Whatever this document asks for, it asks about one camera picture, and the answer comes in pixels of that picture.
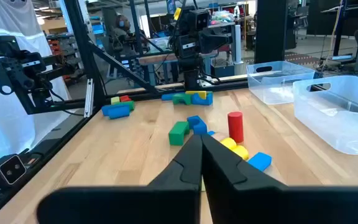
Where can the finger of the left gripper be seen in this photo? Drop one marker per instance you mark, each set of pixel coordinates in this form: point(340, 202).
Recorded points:
point(225, 41)

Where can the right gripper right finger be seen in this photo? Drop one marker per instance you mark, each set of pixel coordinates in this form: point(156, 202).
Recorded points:
point(244, 199)

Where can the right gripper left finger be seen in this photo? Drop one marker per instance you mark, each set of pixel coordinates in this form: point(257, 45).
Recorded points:
point(172, 199)

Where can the yellow cylinder block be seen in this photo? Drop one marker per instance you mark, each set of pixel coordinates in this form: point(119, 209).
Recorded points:
point(228, 143)
point(241, 152)

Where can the green arch block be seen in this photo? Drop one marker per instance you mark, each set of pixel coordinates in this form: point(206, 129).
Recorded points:
point(180, 99)
point(177, 135)

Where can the red cylinder block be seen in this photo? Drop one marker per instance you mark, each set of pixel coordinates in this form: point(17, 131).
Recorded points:
point(235, 127)

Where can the blue arch block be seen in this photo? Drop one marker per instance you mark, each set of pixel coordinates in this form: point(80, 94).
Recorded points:
point(197, 124)
point(204, 100)

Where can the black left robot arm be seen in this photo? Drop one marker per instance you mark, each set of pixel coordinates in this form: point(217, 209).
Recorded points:
point(191, 70)

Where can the black square column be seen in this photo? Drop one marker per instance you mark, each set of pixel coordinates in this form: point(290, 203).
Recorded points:
point(270, 31)

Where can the wooden workbench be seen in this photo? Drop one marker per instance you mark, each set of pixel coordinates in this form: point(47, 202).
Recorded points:
point(157, 59)

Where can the clear plastic bin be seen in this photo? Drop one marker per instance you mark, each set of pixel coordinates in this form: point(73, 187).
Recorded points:
point(278, 82)
point(337, 124)

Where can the person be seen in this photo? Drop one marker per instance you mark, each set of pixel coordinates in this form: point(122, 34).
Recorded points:
point(122, 26)

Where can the lime small block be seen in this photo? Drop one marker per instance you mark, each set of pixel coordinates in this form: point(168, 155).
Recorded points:
point(115, 100)

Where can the silver aluminium extrusion piece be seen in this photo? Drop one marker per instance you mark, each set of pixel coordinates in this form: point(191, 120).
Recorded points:
point(89, 98)

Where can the black standing desk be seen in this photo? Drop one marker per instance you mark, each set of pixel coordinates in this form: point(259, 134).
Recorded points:
point(353, 8)

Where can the white fabric sheet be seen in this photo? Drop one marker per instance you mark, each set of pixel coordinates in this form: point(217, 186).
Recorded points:
point(14, 124)

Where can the white post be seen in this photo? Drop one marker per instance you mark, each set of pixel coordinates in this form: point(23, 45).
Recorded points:
point(238, 43)

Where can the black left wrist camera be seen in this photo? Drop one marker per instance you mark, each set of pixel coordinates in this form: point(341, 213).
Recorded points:
point(201, 20)

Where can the small black camera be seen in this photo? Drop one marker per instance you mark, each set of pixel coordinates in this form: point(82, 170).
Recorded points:
point(8, 170)

